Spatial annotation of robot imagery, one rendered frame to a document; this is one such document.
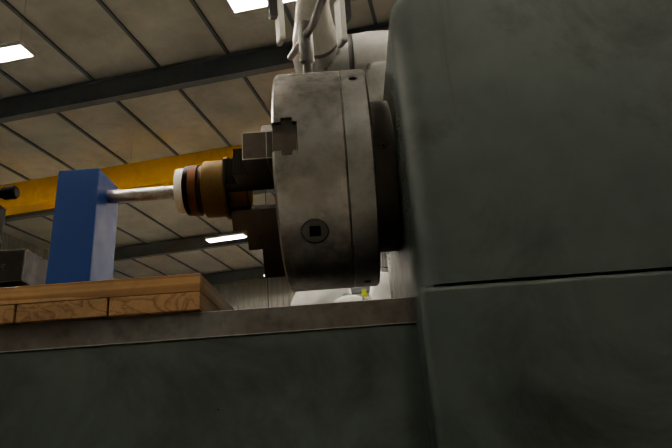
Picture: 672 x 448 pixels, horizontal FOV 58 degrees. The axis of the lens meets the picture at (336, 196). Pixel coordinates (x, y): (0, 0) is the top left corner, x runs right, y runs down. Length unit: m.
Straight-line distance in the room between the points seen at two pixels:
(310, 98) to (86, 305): 0.36
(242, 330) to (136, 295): 0.12
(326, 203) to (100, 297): 0.27
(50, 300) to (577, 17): 0.68
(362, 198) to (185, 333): 0.26
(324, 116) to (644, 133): 0.36
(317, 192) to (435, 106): 0.17
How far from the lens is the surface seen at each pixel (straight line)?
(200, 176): 0.87
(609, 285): 0.66
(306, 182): 0.73
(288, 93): 0.79
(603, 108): 0.73
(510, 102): 0.71
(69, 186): 0.93
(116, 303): 0.69
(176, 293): 0.67
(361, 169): 0.73
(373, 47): 1.37
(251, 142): 0.77
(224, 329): 0.67
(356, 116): 0.75
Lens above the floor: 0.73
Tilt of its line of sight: 22 degrees up
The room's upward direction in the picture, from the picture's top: 4 degrees counter-clockwise
